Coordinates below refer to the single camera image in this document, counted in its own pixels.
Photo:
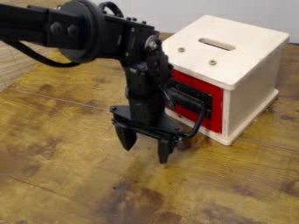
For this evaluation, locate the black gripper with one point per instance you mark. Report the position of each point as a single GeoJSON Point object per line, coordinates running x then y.
{"type": "Point", "coordinates": [143, 115]}

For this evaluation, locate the red wooden drawer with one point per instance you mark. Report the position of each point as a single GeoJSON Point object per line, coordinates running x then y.
{"type": "Point", "coordinates": [212, 123]}

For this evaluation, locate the black metal drawer handle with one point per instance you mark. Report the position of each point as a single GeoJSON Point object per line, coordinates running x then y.
{"type": "Point", "coordinates": [193, 99]}

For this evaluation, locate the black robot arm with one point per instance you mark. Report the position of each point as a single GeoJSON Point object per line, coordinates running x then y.
{"type": "Point", "coordinates": [82, 32]}

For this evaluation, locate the white wooden box cabinet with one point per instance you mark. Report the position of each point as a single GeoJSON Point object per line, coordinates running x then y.
{"type": "Point", "coordinates": [230, 60]}

